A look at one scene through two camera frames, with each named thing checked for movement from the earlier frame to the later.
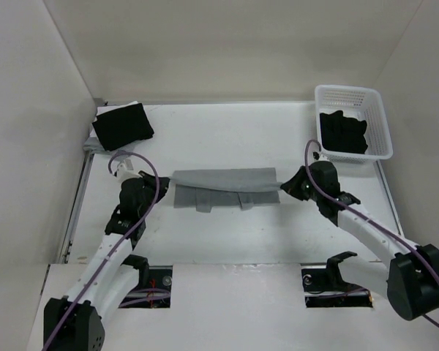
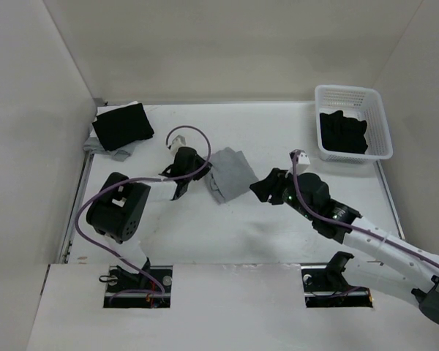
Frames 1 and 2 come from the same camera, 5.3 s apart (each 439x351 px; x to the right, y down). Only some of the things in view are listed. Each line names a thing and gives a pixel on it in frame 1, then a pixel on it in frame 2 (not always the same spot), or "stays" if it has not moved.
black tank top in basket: [342, 134] stays
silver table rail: [77, 208] stays
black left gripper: [148, 180] to [203, 172]
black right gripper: [292, 185] to [262, 189]
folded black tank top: [123, 126] stays
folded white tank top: [101, 110] stays
